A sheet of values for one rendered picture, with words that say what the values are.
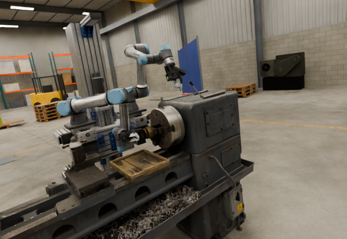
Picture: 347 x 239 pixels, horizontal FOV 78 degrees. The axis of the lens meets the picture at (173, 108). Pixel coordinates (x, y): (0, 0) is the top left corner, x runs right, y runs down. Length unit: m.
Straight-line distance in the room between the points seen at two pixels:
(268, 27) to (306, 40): 1.81
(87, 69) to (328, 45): 10.09
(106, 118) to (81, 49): 0.67
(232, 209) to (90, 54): 1.88
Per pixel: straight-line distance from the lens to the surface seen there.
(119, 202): 1.46
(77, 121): 1.96
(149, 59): 1.64
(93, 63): 2.19
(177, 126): 1.54
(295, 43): 11.38
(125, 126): 1.85
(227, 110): 1.84
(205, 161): 1.74
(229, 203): 2.03
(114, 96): 1.65
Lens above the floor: 1.51
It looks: 11 degrees down
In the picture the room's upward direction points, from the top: 8 degrees counter-clockwise
